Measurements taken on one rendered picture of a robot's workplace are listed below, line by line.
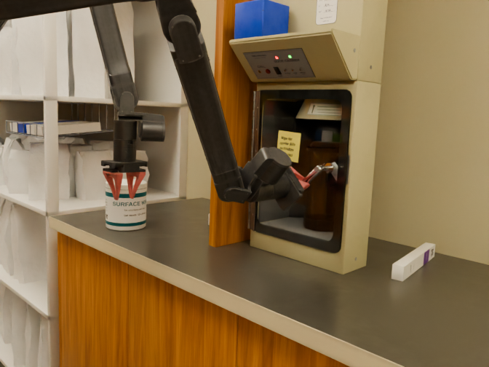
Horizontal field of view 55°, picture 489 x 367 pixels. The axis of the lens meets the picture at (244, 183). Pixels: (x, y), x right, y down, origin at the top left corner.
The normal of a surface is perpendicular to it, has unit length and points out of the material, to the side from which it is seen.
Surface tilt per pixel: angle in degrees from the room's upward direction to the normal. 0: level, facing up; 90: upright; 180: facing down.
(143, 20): 90
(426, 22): 90
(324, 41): 135
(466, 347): 0
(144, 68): 90
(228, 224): 90
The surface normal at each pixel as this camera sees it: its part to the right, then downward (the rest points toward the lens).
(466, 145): -0.70, 0.07
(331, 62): -0.53, 0.75
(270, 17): 0.71, 0.13
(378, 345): 0.04, -0.99
